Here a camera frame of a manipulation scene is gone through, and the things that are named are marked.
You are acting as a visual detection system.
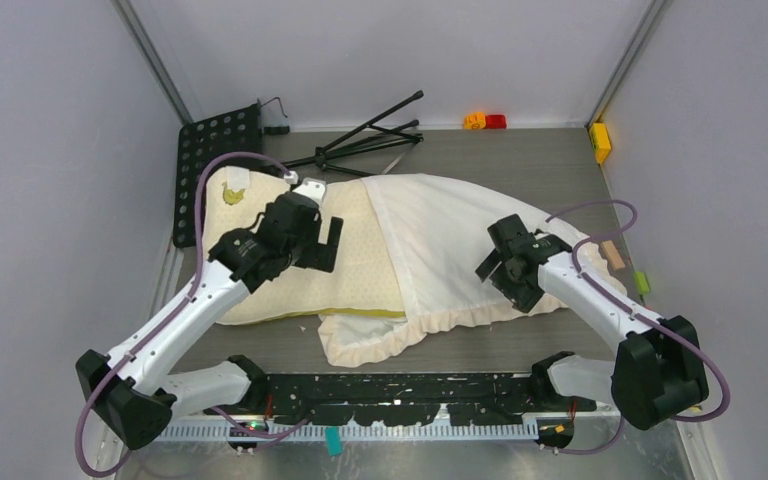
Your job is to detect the cream yellow pillow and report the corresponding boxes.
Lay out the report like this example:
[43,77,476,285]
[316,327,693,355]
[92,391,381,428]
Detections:
[201,165,408,327]

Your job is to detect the cream ruffled pillowcase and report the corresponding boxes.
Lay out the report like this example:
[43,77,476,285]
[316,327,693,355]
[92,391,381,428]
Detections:
[317,173,629,370]

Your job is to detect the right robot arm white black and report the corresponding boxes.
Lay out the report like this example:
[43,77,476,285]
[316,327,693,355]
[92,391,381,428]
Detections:
[476,215,711,430]

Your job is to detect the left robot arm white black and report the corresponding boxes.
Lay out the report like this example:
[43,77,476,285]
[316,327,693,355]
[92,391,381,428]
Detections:
[76,180,343,450]

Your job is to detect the wooden block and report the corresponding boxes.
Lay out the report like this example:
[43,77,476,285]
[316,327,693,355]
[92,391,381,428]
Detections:
[600,240,627,271]

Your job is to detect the black perforated music stand tray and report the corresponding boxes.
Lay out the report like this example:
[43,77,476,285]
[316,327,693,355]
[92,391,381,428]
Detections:
[172,103,267,250]

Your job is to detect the black folding stand legs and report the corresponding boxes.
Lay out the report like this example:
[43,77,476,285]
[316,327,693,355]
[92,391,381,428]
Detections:
[280,90,425,177]

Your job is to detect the green toy block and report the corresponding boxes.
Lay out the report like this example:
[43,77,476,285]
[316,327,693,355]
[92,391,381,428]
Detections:
[633,271,651,296]

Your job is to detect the red toy block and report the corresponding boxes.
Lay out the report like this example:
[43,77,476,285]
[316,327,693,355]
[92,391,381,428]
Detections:
[485,114,507,130]

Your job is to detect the orange toy block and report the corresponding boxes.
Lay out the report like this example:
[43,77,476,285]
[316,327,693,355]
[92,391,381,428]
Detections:
[463,112,486,130]

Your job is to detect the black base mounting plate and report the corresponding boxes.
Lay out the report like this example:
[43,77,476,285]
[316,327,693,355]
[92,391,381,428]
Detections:
[220,373,597,427]

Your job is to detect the yellow toy block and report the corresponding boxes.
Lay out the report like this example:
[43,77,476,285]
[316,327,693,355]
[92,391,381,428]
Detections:
[588,122,613,165]

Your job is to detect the teal tape piece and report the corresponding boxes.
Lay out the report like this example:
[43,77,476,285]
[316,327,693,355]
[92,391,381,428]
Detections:
[325,426,343,457]

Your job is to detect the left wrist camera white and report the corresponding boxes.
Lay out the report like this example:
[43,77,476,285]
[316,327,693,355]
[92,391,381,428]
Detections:
[292,178,327,206]

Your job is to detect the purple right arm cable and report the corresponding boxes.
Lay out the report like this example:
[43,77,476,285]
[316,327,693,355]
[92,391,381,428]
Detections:
[542,199,732,457]

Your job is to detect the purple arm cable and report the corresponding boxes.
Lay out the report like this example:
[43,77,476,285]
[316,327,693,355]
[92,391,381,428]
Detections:
[542,199,732,457]
[73,151,319,480]

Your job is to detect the aluminium frame rail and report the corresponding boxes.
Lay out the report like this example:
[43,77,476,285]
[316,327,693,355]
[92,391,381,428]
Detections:
[100,370,704,444]

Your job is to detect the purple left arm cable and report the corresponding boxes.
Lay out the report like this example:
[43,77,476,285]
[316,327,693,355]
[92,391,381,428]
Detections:
[73,151,319,480]

